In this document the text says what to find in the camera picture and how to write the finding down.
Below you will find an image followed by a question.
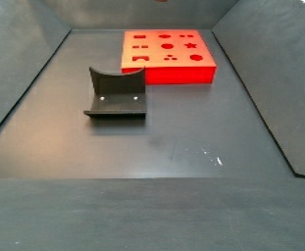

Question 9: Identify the red shape sorter block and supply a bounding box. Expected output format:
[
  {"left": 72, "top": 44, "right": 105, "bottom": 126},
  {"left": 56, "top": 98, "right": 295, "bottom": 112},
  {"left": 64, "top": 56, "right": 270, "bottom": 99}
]
[{"left": 120, "top": 29, "right": 216, "bottom": 84}]

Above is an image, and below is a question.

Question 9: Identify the black curved holder bracket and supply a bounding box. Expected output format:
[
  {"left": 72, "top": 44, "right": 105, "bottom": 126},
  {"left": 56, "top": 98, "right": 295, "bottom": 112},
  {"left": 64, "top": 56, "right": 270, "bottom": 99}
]
[{"left": 84, "top": 68, "right": 147, "bottom": 118}]

